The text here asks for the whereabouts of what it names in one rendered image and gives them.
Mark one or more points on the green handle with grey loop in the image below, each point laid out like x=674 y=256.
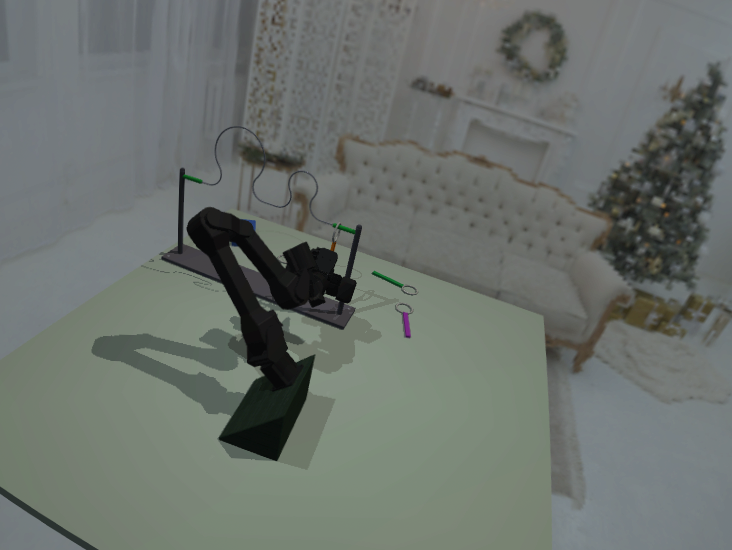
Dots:
x=395 y=282

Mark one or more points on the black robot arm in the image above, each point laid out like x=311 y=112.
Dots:
x=211 y=231

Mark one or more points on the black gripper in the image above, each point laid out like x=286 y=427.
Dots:
x=341 y=287

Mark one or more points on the purple bar with grey loop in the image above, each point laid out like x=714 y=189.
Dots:
x=406 y=320

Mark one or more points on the orange handle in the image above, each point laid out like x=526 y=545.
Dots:
x=334 y=241

